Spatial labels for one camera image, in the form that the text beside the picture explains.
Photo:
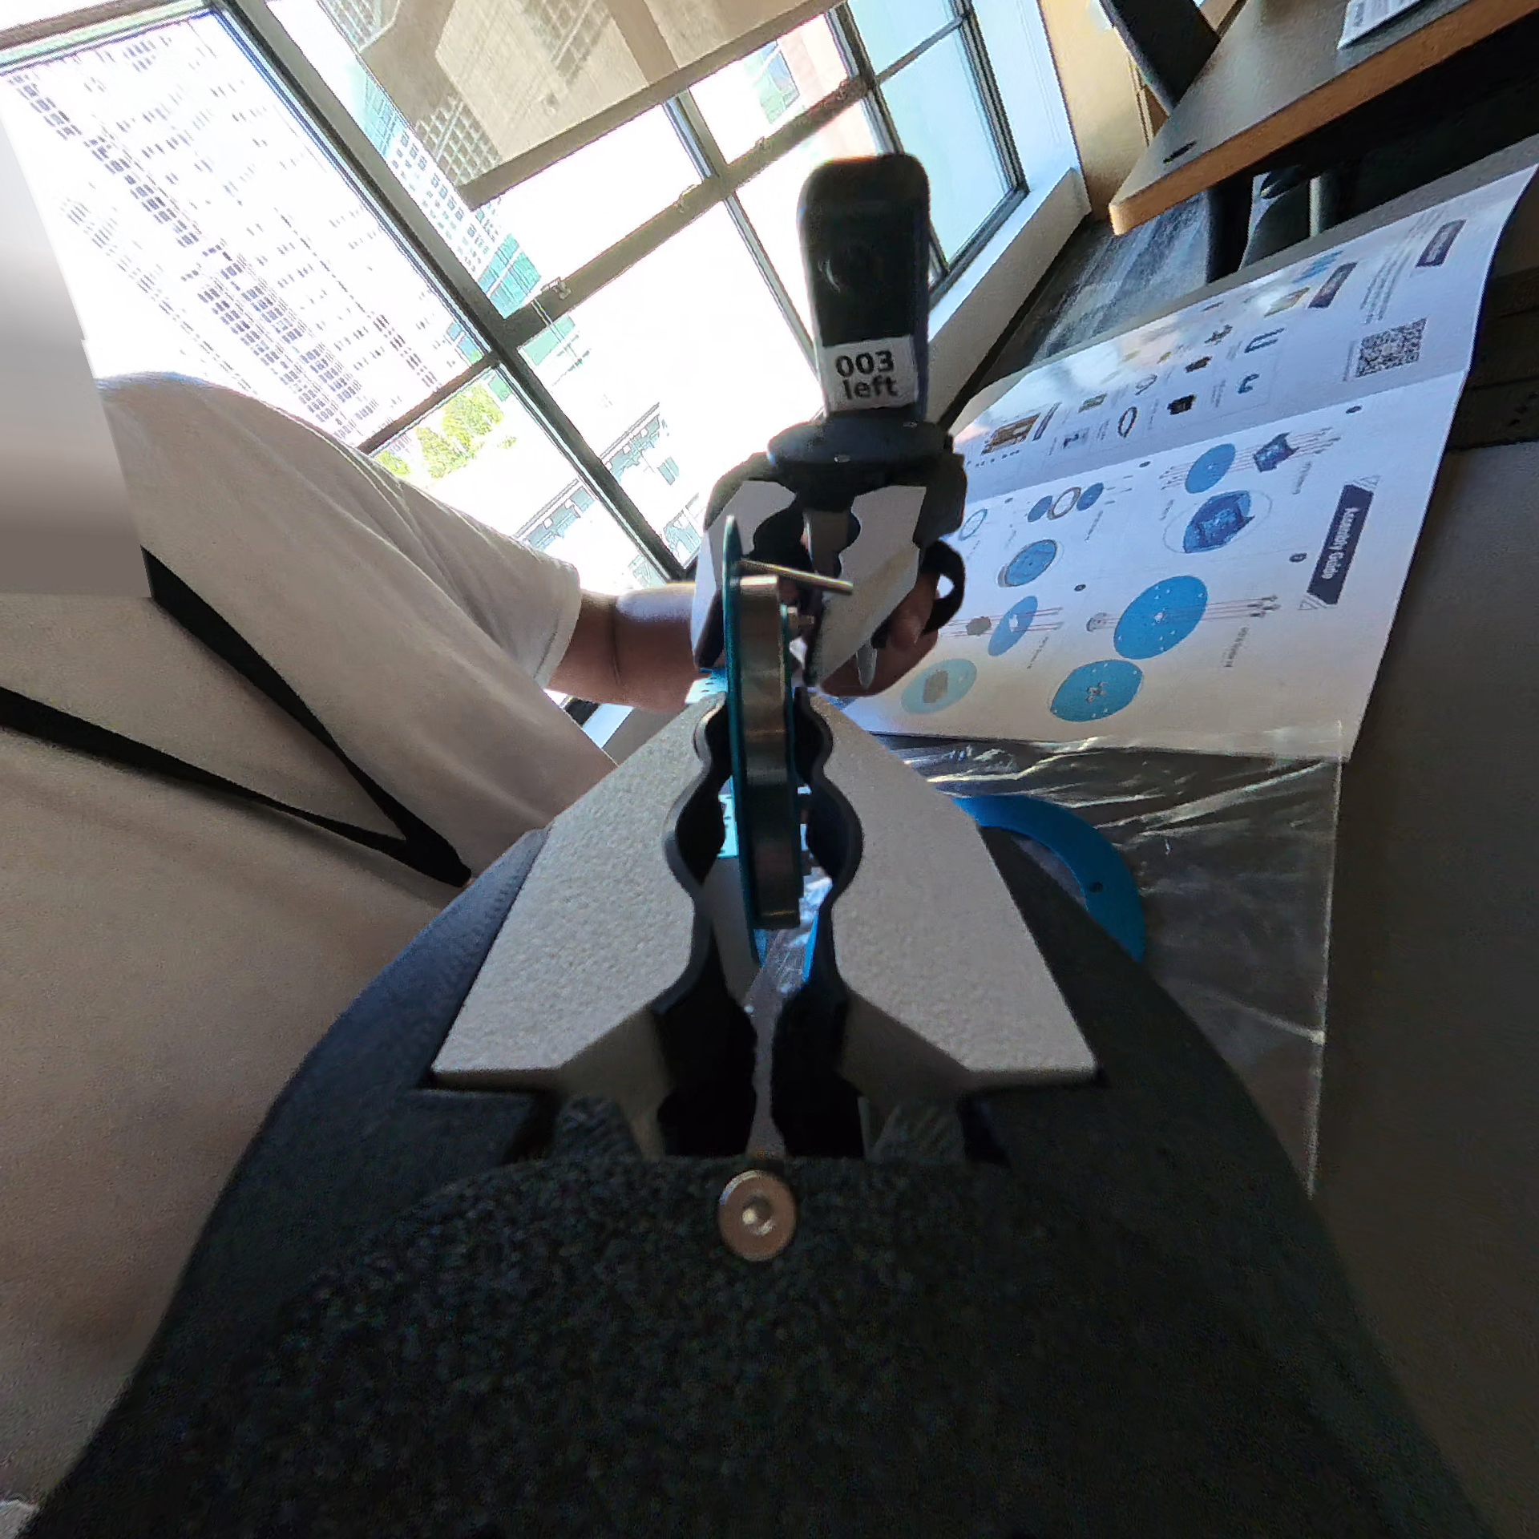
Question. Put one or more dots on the person's left forearm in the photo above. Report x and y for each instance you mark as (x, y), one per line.
(637, 650)

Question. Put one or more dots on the long metal screw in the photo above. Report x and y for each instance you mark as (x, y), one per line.
(794, 576)

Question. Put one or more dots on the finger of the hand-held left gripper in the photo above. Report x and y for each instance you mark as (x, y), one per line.
(883, 566)
(746, 512)

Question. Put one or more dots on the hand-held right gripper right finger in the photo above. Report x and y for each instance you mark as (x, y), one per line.
(949, 950)

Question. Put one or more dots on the office window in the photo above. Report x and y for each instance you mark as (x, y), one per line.
(241, 241)

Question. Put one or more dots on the white printed paper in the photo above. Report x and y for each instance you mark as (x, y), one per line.
(1394, 19)

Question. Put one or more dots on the black flat plate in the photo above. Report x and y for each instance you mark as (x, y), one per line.
(1503, 386)

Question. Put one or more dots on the clear plastic bag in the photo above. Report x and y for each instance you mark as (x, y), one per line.
(1226, 915)

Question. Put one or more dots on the printed assembly guide sheet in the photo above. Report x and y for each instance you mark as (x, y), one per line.
(1263, 675)

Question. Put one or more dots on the beige roller blind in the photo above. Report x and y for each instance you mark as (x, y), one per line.
(577, 73)

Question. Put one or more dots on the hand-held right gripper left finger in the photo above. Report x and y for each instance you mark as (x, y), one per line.
(577, 938)

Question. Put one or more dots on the blue round bearing base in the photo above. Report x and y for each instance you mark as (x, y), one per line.
(763, 746)

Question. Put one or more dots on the wooden office table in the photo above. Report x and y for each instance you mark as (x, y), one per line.
(1299, 110)

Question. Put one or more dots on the person's left hand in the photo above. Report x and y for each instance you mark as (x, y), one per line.
(908, 632)

